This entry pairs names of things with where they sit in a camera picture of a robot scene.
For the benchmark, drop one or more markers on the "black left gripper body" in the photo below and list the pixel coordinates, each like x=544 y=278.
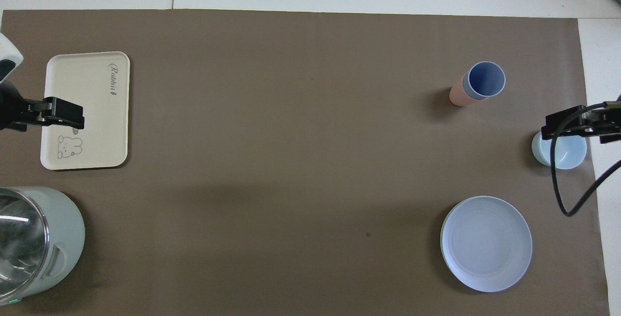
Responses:
x=12 y=109

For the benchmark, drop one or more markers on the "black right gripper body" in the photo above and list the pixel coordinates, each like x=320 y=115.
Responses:
x=609 y=124

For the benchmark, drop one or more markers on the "blue ribbed cup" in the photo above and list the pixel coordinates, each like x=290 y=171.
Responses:
x=486 y=79

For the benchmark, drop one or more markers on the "pink cup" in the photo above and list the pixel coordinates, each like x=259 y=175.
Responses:
x=457 y=95

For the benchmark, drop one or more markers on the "cream rabbit print tray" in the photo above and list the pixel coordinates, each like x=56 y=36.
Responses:
x=97 y=112

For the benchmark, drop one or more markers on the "light blue bowl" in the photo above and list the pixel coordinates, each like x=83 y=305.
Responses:
x=570 y=153

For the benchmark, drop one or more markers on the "pale green electric kettle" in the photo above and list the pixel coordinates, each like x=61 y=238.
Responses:
x=43 y=238

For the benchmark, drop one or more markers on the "light blue plate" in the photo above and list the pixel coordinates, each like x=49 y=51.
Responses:
x=486 y=243

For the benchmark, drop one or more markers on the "brown table mat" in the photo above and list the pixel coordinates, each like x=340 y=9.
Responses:
x=301 y=160

